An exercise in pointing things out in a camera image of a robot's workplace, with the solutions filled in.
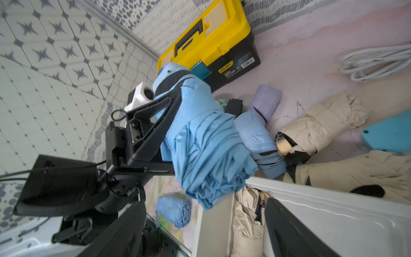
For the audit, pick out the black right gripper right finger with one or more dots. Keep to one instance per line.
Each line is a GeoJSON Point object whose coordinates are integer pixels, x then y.
{"type": "Point", "coordinates": [289, 237]}

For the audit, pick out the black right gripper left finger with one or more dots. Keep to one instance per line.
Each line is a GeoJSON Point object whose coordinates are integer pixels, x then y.
{"type": "Point", "coordinates": [122, 238]}

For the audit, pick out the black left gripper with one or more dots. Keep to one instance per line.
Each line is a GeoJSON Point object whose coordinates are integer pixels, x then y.
{"type": "Point", "coordinates": [135, 150]}

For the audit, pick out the blue umbrella front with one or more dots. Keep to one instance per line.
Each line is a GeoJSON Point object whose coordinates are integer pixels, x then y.
{"type": "Point", "coordinates": [175, 210]}

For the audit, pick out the light blue slim umbrella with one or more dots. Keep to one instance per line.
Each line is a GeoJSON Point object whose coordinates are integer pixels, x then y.
{"type": "Point", "coordinates": [209, 157]}

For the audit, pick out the pale blue umbrella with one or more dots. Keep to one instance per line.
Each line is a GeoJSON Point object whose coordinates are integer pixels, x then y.
{"type": "Point", "coordinates": [262, 146]}

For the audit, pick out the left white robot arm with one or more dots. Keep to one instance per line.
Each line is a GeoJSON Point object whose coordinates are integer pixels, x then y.
{"type": "Point", "coordinates": [103, 210]}

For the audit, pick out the white plastic storage box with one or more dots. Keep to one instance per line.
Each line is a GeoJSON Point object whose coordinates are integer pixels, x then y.
{"type": "Point", "coordinates": [351, 224]}

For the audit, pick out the black folded umbrella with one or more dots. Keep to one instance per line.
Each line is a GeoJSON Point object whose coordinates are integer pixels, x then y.
{"type": "Point", "coordinates": [234, 107]}

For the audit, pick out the small beige umbrella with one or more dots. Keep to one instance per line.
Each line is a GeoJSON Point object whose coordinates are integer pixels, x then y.
{"type": "Point", "coordinates": [322, 123]}

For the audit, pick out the cream umbrella right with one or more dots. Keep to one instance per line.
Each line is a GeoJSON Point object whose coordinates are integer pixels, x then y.
{"type": "Point", "coordinates": [376, 174]}

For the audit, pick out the lavender folded umbrella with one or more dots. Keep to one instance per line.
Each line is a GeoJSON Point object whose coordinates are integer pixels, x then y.
{"type": "Point", "coordinates": [264, 103]}

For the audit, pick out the teal umbrella case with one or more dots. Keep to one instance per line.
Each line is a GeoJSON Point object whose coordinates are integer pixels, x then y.
{"type": "Point", "coordinates": [391, 135]}

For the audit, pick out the yellow black toolbox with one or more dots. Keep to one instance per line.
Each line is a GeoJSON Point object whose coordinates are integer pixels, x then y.
{"type": "Point", "coordinates": [218, 47]}

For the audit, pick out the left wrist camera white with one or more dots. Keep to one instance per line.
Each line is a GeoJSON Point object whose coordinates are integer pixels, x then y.
{"type": "Point", "coordinates": [141, 95]}

